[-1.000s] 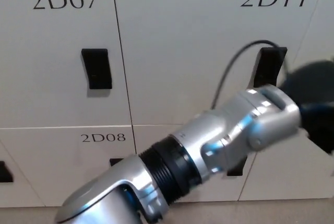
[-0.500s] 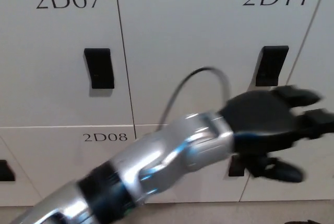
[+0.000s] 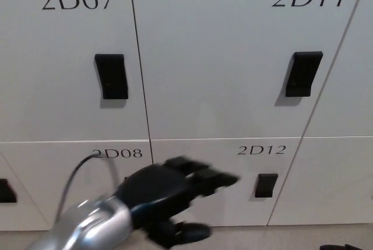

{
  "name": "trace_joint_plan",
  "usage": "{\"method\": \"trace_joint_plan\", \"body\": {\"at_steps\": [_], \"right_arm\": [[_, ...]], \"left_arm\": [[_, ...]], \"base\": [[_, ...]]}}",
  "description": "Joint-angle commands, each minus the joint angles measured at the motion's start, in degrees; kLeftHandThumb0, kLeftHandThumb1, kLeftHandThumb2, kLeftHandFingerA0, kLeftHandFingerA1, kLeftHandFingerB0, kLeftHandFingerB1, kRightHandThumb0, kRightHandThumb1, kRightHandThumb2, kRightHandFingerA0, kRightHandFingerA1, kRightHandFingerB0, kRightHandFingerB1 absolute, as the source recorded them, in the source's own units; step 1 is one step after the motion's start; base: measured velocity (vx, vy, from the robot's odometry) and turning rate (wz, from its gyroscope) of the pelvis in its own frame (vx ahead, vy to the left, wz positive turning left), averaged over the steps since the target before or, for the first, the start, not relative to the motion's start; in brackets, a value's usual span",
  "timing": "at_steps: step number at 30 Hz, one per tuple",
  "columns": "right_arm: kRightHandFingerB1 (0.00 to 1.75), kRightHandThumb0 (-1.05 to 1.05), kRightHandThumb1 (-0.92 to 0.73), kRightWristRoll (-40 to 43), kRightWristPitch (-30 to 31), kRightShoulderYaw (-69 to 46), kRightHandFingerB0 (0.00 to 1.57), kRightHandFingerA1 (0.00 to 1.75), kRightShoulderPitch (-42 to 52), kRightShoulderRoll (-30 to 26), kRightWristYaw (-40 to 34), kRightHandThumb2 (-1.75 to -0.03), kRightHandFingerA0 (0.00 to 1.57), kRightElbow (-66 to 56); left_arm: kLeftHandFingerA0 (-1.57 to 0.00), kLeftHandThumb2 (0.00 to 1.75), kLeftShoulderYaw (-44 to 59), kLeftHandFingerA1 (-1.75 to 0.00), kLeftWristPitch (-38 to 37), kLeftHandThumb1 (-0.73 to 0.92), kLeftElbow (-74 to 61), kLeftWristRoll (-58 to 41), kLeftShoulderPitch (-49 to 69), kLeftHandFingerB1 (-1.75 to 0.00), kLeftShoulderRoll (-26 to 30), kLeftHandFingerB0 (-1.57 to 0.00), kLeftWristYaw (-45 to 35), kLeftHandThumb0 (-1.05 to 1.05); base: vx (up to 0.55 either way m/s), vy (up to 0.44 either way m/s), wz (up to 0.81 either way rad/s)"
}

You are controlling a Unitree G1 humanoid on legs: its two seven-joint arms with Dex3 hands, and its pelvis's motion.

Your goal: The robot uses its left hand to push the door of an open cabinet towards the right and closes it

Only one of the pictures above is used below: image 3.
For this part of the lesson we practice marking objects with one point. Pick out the black lock on 2D12 door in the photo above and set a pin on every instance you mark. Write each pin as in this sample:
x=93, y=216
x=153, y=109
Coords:
x=264, y=186

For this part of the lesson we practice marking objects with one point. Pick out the black lock on 2D11 door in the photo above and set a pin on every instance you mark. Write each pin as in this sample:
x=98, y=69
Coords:
x=303, y=75

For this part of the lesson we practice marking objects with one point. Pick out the black lock on 2D07 door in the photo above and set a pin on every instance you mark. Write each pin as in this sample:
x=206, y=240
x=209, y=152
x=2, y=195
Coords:
x=112, y=76

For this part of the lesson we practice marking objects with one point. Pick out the white unlabelled tall locker door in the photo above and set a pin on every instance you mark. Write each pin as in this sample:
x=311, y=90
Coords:
x=349, y=72

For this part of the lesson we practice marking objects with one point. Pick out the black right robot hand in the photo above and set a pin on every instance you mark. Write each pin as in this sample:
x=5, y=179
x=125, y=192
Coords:
x=341, y=244

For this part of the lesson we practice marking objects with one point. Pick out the white locker door 2D08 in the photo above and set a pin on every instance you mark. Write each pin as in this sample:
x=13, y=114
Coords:
x=38, y=174

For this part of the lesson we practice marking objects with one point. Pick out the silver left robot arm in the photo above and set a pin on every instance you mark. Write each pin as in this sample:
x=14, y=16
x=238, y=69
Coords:
x=87, y=226

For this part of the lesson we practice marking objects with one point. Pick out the black lock on unlabelled low door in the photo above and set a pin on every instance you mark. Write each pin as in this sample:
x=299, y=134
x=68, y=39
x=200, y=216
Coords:
x=6, y=192

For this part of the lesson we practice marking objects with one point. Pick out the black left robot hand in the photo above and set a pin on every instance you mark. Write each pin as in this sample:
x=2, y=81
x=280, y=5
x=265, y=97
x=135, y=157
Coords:
x=157, y=186

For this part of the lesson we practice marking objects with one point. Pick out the white locker door 2D07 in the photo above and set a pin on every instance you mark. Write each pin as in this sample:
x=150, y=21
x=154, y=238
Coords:
x=43, y=87

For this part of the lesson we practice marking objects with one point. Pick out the white locker door 2D11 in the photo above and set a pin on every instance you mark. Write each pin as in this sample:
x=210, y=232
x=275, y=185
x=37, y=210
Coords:
x=218, y=57

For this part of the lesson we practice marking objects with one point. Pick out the white unlabelled low locker door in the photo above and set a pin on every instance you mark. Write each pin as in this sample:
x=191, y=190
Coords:
x=17, y=218

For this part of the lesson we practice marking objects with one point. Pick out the white unlabelled short locker door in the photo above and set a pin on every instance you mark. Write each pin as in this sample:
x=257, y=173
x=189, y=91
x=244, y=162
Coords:
x=326, y=186

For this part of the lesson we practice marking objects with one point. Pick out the white locker door 2D12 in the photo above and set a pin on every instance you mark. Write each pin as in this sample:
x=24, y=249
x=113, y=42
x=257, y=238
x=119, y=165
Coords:
x=262, y=215

